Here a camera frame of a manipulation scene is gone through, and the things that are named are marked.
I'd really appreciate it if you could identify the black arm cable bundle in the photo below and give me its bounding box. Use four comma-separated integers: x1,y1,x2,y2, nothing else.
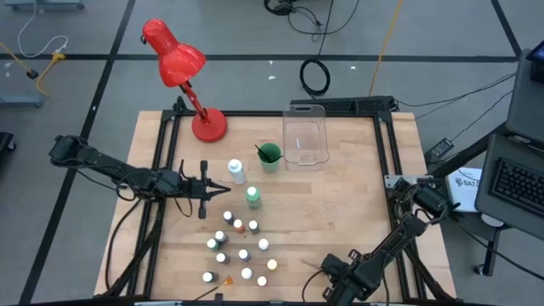
104,195,148,294

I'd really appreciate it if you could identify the white round disc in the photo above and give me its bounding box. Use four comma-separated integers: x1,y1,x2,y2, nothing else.
479,212,506,229

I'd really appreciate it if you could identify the large green paint bottle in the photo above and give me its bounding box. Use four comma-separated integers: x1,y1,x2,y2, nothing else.
245,185,264,211

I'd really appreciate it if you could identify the long yellow cable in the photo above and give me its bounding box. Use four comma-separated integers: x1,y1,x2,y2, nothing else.
367,0,405,97

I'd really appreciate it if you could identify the black power adapter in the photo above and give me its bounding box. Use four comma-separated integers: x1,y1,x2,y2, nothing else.
424,138,456,162

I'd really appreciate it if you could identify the grey monitor back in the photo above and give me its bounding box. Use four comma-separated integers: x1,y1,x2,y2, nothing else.
505,48,544,145

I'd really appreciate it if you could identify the coiled black cable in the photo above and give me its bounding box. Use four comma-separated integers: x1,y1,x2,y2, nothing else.
298,58,332,99

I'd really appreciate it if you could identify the long black cable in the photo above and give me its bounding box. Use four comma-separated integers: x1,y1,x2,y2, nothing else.
286,0,362,63

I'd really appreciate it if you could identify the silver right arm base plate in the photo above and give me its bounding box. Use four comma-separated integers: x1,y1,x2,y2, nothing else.
384,173,434,190

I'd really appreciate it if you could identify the grey table foot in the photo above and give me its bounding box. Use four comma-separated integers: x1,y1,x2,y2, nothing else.
4,0,86,10
0,93,46,107

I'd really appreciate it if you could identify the grey laptop black keyboard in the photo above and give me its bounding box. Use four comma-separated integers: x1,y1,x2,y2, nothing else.
474,133,544,241

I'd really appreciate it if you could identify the white cable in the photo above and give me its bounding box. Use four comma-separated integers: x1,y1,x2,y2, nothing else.
16,0,70,58

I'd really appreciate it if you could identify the black paintbrush silver ferrule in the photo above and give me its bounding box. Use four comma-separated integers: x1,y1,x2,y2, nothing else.
254,144,271,164

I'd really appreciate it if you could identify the black device blue screen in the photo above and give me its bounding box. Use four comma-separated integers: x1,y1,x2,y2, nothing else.
528,41,544,82

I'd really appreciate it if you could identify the clear plastic bin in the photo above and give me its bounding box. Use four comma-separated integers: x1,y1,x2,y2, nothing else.
282,104,332,172

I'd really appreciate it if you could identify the black caster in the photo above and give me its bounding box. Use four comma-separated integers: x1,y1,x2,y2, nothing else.
0,130,17,156

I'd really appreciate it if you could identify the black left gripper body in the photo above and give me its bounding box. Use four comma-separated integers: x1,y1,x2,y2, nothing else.
182,160,213,220

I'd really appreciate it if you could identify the large white paint bottle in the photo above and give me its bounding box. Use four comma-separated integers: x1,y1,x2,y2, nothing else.
227,157,247,185

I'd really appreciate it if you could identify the thin black cable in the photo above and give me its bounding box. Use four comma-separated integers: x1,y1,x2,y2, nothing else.
394,72,519,110

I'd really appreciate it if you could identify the green plastic cup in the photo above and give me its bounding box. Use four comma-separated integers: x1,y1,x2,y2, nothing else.
258,143,283,174

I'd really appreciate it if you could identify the yellow extension cord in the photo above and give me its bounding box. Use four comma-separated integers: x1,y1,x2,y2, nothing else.
0,40,68,95

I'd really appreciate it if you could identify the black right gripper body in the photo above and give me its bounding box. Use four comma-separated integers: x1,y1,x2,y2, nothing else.
339,249,375,306

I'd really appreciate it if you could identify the white cardboard box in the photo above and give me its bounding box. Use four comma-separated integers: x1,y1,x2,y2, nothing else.
445,167,484,213

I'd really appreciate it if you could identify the red desk lamp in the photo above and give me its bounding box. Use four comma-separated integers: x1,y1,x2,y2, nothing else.
140,18,229,144

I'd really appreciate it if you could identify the black power strip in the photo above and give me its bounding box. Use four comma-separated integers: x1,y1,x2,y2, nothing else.
290,95,400,115

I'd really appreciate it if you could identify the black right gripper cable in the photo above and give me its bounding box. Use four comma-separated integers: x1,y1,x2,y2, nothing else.
301,268,325,303

